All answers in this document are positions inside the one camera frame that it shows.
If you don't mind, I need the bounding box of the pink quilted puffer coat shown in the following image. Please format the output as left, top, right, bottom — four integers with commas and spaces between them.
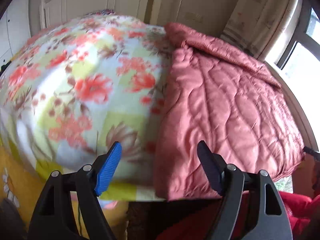
153, 23, 305, 200

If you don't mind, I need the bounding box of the yellow floral bed skirt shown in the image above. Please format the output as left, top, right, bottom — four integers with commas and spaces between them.
1, 146, 129, 239

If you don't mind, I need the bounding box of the red puffer jacket torso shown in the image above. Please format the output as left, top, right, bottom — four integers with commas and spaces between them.
156, 192, 319, 239

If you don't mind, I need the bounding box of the cream bay window ledge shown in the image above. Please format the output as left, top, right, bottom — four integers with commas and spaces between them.
265, 62, 319, 150

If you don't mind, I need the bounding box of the floral bed sheet mattress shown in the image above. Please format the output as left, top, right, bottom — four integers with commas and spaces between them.
1, 15, 172, 201

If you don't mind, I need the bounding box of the white wardrobe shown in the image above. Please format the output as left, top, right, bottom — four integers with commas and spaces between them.
1, 0, 31, 65

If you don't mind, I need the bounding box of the patterned beige curtain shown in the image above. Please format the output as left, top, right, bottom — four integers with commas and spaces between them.
220, 0, 298, 61

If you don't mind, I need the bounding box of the colourful crochet pillow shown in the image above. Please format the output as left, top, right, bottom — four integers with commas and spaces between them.
89, 9, 116, 15

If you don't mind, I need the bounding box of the window with dark frame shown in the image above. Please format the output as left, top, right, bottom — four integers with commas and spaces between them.
277, 0, 319, 69

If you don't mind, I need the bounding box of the wall power socket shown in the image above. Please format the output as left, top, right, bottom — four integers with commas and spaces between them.
184, 12, 203, 23

